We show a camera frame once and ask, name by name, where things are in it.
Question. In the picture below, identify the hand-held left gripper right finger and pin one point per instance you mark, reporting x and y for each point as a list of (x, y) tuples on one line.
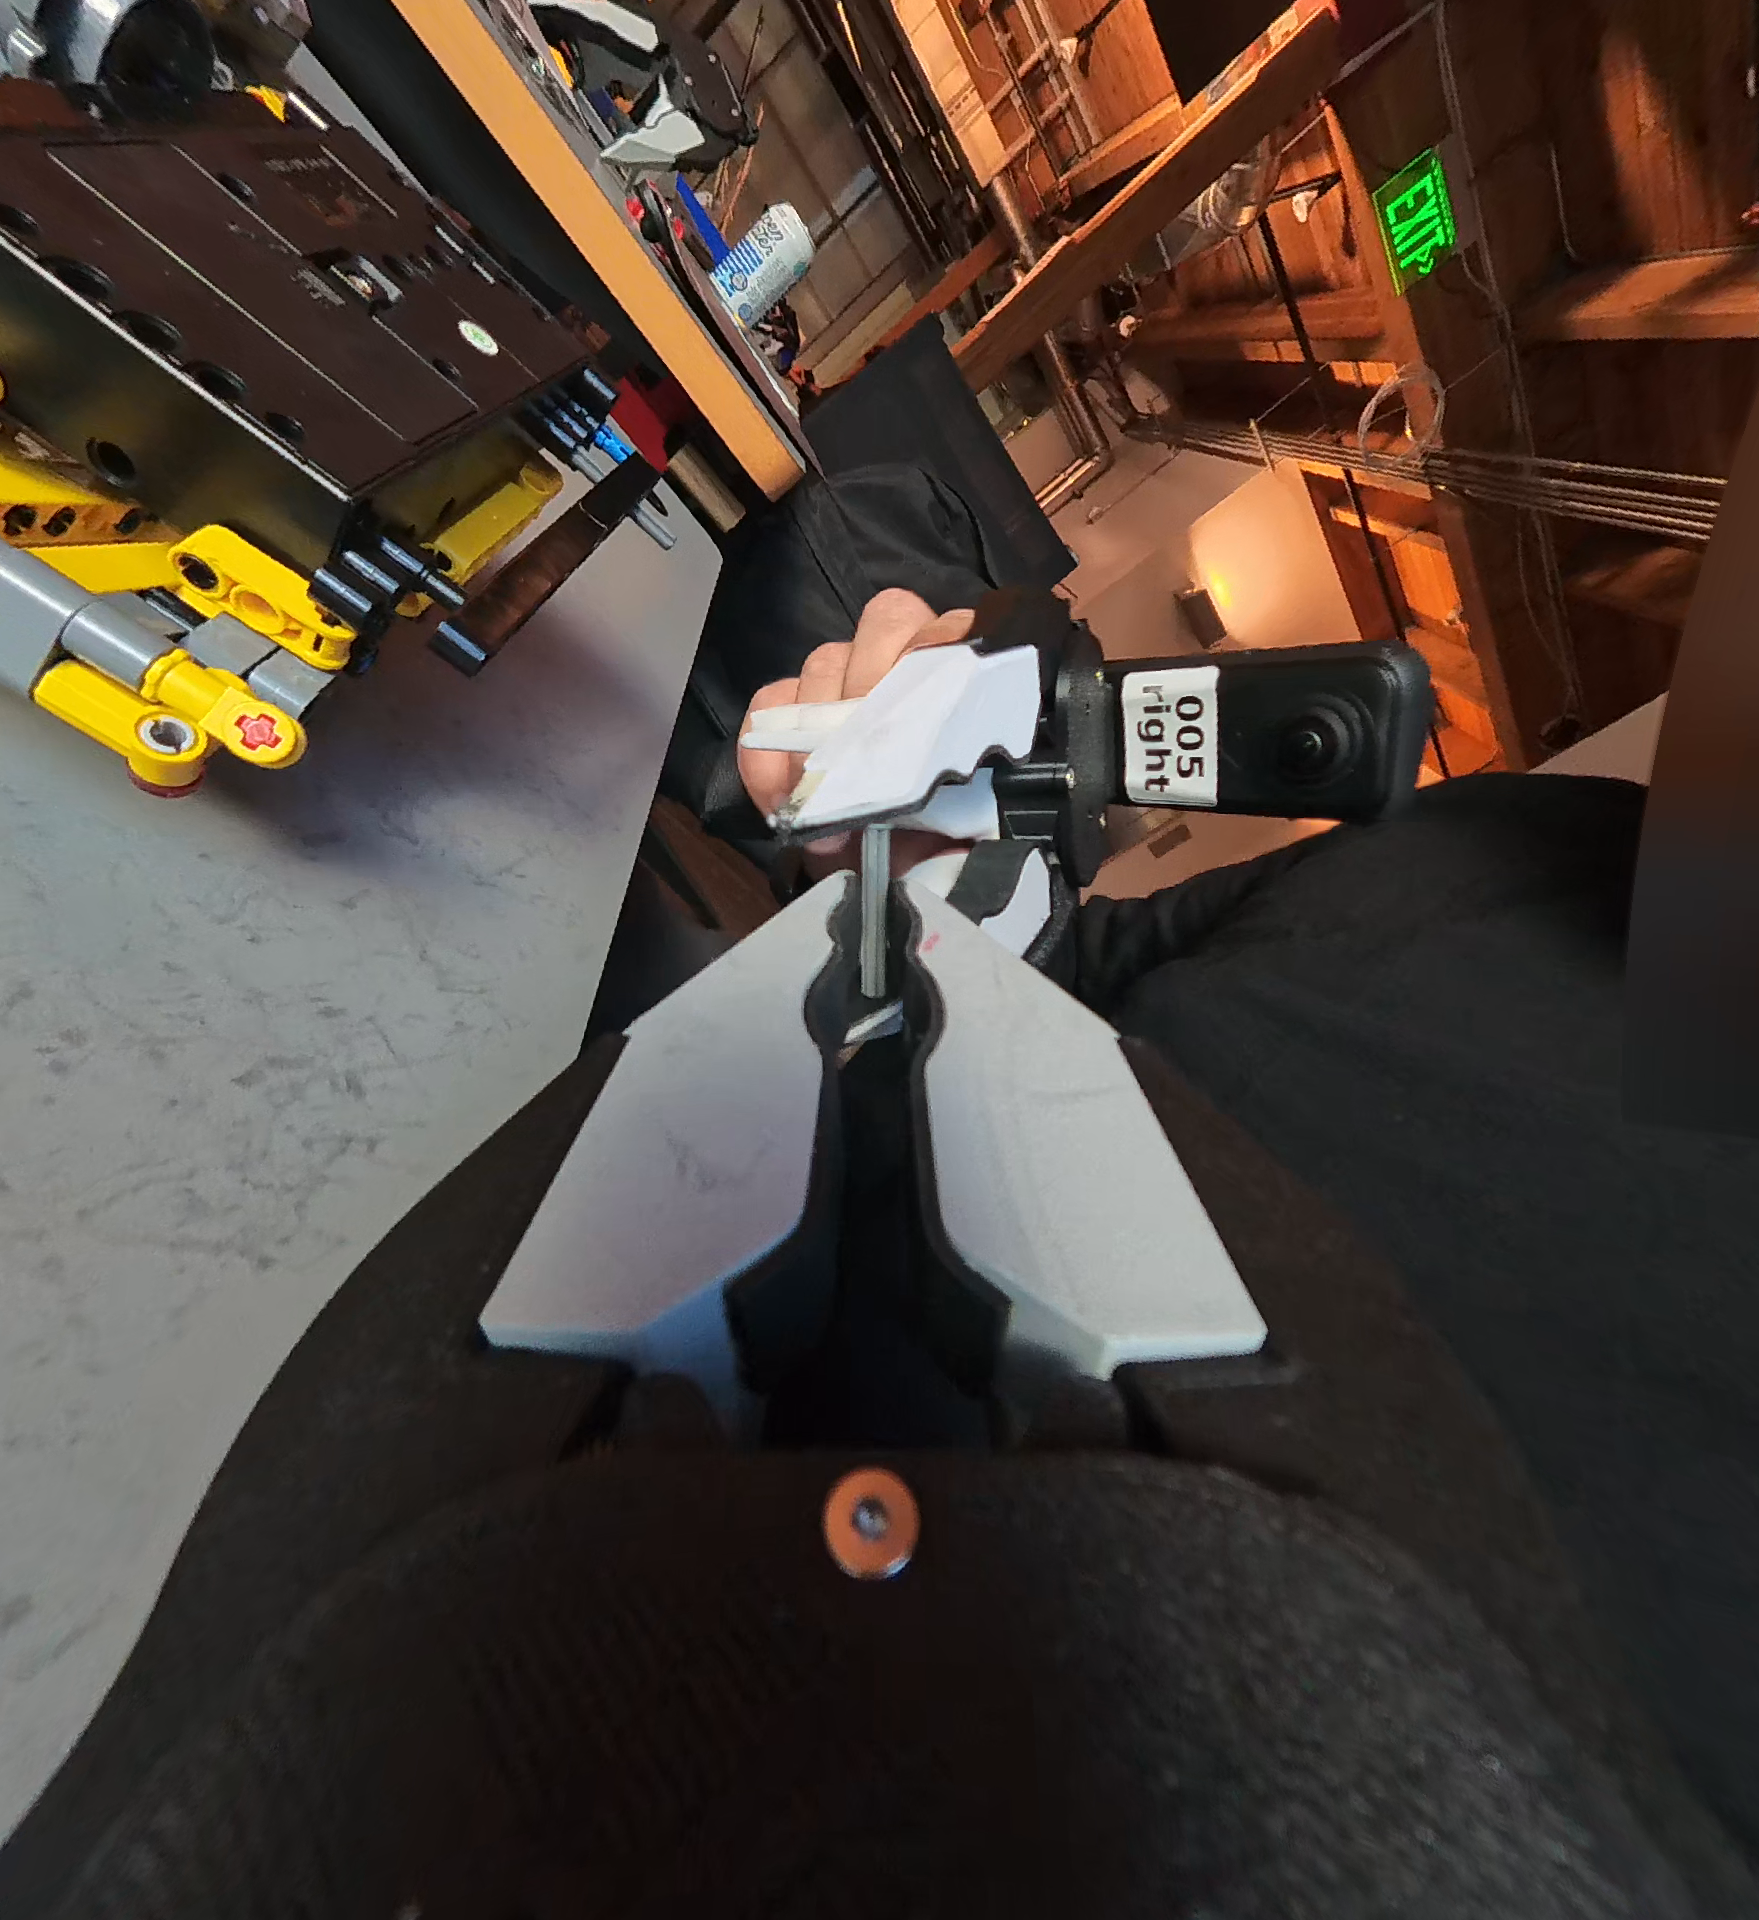
[(1090, 1184)]

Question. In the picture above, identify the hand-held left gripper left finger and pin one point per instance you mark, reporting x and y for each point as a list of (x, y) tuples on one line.
[(639, 1184)]

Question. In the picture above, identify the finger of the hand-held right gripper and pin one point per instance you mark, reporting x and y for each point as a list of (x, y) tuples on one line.
[(798, 729), (938, 721)]

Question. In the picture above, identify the small black pin connector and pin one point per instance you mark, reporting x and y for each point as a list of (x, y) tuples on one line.
[(874, 900)]

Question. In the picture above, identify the yellow toy vehicle model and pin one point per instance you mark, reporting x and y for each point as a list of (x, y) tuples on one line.
[(218, 300)]

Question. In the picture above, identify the person's right hand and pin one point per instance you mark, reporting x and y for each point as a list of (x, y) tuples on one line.
[(864, 651)]

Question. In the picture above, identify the black chair backrest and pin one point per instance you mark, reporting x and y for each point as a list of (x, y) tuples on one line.
[(924, 435)]

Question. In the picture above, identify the white drink can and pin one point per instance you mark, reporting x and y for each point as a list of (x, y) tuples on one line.
[(763, 258)]

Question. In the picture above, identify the green exit sign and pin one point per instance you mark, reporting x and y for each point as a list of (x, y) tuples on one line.
[(1417, 218)]

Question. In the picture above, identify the wooden table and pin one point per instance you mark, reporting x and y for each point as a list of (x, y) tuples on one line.
[(593, 224)]

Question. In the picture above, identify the white black tool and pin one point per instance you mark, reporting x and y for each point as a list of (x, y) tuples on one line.
[(653, 88)]

